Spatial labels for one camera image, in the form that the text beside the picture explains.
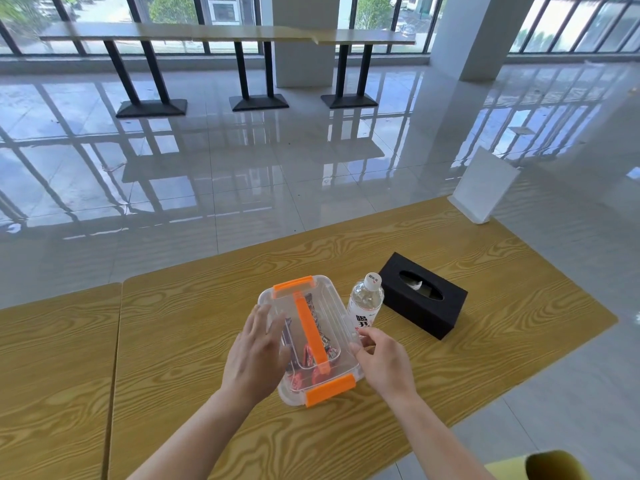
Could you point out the person's left hand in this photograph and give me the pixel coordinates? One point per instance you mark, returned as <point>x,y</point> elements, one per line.
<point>252,362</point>

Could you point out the person's right hand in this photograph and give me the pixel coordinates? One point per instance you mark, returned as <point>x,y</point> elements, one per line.
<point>387,367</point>

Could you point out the person's right thumb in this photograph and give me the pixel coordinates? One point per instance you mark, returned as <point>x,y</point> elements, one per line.
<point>360,348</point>

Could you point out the person's left thumb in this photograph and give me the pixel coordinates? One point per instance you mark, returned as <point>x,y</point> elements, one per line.
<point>286,355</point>

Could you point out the clear storage box orange latches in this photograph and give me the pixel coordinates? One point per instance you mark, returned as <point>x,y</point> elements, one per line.
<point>320,314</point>

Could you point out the person's left forearm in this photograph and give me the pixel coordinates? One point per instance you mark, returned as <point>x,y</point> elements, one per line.
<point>200,439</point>

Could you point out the person's right forearm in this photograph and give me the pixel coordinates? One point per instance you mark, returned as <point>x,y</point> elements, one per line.
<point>435,442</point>

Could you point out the red snack packet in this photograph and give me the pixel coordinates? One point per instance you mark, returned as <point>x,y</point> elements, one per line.
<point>310,355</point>

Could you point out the clear water bottle white cap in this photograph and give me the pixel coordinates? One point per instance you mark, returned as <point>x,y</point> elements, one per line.
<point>365,304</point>

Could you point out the dark snack packet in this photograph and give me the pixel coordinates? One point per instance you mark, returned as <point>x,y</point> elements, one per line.
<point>316,319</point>

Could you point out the white tissue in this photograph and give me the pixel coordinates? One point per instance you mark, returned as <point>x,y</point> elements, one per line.
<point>413,282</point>

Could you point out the black tissue box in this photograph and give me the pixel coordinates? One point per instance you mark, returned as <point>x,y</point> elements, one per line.
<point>440,309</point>

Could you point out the white table sign holder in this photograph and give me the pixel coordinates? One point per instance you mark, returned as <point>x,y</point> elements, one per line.
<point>487,187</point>

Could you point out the short wooden high table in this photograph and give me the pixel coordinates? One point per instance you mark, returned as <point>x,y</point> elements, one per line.
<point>365,37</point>

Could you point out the long wooden high table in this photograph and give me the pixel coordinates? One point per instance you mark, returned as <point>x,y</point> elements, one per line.
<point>175,32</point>

